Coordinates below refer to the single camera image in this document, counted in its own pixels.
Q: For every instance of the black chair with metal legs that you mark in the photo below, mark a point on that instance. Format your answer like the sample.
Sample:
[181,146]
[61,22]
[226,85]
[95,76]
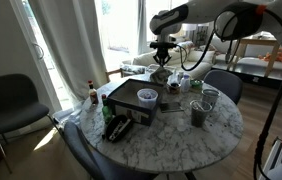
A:
[12,105]

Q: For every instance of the white curtain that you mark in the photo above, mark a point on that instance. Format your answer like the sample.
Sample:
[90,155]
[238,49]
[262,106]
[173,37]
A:
[71,46]

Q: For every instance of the white plastic tub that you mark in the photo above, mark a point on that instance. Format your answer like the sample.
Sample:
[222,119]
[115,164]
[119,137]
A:
[147,97]

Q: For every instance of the black oval case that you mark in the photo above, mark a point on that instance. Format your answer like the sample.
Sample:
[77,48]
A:
[118,128]

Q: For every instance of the grey table cloth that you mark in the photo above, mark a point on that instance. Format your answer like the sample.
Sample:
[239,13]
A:
[160,75]

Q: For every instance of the green glass bottle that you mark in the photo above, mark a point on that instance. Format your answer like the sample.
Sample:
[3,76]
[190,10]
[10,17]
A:
[106,110]

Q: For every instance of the clear plastic cup with beans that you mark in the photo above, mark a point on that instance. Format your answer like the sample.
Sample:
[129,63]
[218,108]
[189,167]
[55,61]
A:
[200,114]

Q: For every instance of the orange cloth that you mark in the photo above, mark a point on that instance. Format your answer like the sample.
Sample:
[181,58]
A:
[276,56]

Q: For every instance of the small dark jar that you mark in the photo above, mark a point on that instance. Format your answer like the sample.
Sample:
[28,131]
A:
[174,88]

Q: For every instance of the wooden side table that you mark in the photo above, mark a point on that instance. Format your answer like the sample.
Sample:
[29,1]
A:
[257,46]

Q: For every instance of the white squeeze bottle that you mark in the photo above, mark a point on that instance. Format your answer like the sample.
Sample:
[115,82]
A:
[174,77]

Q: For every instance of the dark grey chair behind table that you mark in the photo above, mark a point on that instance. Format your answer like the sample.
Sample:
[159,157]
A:
[223,85]

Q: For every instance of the green-lidded jar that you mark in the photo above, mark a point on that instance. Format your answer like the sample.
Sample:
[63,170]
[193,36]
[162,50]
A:
[197,83]

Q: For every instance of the black and yellow card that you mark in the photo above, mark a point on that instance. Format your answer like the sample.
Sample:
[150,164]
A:
[171,107]

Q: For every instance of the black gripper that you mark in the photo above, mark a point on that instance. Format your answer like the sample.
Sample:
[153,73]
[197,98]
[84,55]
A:
[162,47]

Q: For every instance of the blue-grey chair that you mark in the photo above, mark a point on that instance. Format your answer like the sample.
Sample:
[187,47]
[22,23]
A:
[91,156]

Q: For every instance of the patterned cushion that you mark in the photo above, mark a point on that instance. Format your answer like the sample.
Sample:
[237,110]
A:
[131,69]

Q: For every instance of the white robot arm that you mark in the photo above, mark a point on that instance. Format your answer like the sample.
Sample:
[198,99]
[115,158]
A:
[201,10]

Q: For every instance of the clear drinking glass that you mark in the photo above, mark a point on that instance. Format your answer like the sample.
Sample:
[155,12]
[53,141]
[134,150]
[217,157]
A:
[210,96]

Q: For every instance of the dark cardboard box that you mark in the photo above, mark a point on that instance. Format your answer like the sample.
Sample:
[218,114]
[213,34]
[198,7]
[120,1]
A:
[132,100]

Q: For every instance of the red-capped hot sauce bottle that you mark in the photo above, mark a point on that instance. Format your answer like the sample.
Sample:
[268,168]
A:
[93,92]

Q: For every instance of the cream sofa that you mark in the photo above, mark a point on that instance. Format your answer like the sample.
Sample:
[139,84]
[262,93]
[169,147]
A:
[177,60]

